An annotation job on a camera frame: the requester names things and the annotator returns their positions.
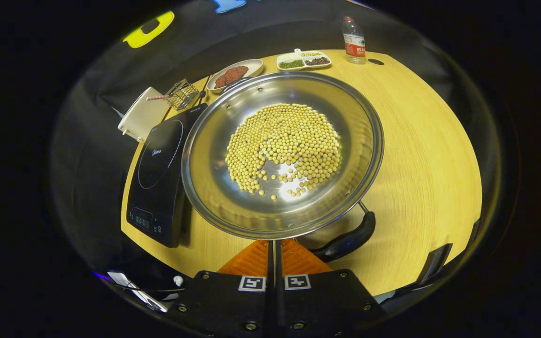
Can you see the dark angled bar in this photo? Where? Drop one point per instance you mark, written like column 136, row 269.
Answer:
column 432, row 264

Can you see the white round plate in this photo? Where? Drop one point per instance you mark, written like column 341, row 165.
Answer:
column 254, row 68

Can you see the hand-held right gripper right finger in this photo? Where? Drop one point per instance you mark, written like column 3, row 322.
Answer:
column 322, row 305

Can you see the clear plastic water bottle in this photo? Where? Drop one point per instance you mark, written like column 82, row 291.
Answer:
column 354, row 44

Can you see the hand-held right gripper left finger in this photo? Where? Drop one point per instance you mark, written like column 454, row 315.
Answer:
column 223, row 305

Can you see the stainless steel pot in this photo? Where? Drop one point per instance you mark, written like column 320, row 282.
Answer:
column 214, row 155

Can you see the dark table grommet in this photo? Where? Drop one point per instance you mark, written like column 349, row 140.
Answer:
column 376, row 61

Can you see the black induction cooktop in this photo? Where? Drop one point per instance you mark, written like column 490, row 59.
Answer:
column 158, row 188

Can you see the pile of dark beans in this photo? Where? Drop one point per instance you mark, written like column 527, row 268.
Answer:
column 317, row 61

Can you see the pile of green mung beans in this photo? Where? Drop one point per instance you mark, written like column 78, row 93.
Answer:
column 291, row 64

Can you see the white divided dish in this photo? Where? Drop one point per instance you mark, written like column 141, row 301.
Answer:
column 298, row 58

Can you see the pile of soybeans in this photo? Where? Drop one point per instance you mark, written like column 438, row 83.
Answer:
column 289, row 136

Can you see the pile of pale yellow beans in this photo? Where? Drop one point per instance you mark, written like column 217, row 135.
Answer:
column 310, row 54

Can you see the white toaster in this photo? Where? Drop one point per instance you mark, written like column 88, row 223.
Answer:
column 143, row 117

